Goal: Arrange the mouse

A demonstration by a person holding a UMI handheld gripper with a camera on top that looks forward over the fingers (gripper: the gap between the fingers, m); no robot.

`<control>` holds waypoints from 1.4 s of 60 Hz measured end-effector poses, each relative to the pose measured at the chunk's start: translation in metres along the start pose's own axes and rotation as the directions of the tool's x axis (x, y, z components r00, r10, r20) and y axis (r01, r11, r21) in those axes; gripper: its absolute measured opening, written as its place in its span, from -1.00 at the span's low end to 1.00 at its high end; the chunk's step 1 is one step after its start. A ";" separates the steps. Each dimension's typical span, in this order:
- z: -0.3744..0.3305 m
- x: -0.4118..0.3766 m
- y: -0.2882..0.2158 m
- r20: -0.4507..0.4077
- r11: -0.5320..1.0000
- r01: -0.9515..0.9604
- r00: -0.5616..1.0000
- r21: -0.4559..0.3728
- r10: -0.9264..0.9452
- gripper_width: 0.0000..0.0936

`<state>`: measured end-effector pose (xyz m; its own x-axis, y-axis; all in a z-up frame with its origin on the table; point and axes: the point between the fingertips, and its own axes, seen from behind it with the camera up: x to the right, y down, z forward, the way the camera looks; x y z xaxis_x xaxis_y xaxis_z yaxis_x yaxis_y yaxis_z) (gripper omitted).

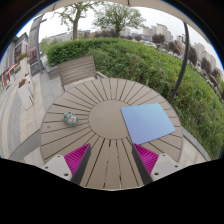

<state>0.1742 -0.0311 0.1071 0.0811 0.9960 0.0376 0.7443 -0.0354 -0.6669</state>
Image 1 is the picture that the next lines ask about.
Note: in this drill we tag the round leafy green tree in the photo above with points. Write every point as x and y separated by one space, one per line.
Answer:
117 16

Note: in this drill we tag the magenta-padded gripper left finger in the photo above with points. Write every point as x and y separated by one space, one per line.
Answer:
58 166

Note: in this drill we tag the white planter box with flowers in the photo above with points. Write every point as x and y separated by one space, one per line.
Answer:
25 95

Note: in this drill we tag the blue mouse pad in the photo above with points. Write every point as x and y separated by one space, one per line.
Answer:
148 122

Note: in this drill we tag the beige parasol canopy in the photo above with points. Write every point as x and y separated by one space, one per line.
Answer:
156 6

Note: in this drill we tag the dark curved parasol pole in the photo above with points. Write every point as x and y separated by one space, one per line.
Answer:
182 66

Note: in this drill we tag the tall grey sign pillar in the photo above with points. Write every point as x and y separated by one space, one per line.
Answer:
34 43

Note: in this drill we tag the transparent green computer mouse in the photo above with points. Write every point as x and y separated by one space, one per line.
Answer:
71 119

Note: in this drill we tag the bare-trunked leaning tree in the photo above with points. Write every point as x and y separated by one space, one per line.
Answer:
75 23

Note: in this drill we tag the brown slatted outdoor chair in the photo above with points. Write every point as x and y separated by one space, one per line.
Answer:
77 69

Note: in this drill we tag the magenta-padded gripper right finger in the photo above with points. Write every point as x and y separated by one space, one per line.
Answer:
165 166

